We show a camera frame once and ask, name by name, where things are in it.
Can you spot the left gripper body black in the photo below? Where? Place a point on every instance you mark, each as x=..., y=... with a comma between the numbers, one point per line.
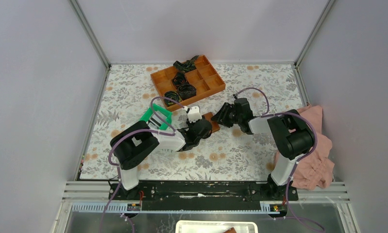
x=189, y=124

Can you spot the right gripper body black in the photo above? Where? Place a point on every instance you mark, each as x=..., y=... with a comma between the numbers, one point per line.
x=227, y=116

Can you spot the green plastic card box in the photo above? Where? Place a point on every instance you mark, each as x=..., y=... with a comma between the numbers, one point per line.
x=153, y=117

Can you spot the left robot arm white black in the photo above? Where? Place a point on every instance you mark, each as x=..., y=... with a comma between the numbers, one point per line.
x=149, y=134

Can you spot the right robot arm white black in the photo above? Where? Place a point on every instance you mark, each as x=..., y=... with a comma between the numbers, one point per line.
x=294, y=136

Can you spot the black items in tray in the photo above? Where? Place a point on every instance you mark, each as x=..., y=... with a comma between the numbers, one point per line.
x=180, y=81

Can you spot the orange wooden compartment tray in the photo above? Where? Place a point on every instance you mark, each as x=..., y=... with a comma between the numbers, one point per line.
x=204, y=78

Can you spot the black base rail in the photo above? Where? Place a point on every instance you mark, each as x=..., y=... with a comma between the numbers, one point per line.
x=204, y=196

